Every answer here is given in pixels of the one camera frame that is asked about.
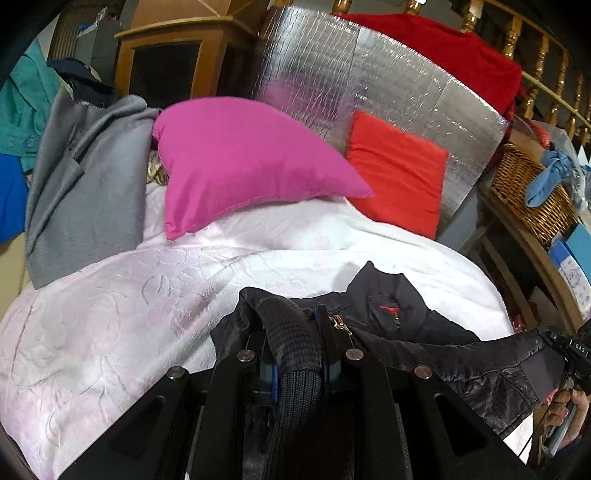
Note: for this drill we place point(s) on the grey garment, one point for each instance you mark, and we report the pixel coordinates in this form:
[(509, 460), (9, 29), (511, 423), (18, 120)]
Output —
[(83, 184)]

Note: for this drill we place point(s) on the wooden chair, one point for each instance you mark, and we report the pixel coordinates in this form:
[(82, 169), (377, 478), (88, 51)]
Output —
[(554, 277)]

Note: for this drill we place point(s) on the blue and white box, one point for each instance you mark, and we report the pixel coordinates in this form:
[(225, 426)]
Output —
[(570, 267)]

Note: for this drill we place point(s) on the dark navy garment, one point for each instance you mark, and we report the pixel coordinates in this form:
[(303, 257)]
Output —
[(87, 83)]

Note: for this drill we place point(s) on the white embossed blanket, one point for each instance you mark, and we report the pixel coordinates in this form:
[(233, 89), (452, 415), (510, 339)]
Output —
[(138, 300)]

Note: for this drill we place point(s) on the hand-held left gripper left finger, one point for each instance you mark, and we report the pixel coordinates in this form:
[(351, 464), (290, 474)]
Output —
[(272, 383)]

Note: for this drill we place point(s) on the silver foil insulation panel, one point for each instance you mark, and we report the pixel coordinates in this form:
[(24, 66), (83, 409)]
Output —
[(369, 74)]

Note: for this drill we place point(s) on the wicker basket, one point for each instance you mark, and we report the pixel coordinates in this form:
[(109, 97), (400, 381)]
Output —
[(512, 175)]

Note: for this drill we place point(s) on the pink pillow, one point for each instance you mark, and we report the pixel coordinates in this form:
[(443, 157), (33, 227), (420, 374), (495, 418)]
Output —
[(240, 157)]

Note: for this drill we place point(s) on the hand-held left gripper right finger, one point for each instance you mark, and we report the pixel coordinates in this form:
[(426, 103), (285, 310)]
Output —
[(328, 374)]

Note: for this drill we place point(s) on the teal shirt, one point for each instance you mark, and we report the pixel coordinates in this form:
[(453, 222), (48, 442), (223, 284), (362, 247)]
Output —
[(27, 106)]

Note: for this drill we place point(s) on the bright blue cloth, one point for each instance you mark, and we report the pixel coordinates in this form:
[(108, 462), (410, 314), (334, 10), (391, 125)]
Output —
[(11, 198)]

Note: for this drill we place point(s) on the red blanket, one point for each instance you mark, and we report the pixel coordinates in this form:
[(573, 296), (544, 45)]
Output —
[(452, 50)]

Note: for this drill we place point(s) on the black jacket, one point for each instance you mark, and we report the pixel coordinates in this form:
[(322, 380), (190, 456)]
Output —
[(415, 323)]

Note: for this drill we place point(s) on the red pillow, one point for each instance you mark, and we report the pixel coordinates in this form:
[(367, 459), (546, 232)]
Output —
[(397, 175)]

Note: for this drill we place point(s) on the light blue cloth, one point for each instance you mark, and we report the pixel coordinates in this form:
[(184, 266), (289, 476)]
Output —
[(549, 170)]

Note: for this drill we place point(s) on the person's right hand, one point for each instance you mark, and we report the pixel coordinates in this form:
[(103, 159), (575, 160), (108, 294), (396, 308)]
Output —
[(558, 413)]

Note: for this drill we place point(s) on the wooden railing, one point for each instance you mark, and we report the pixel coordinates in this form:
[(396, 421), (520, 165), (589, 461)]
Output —
[(540, 55)]

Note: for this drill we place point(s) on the wooden cabinet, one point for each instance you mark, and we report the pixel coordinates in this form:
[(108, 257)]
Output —
[(184, 27)]

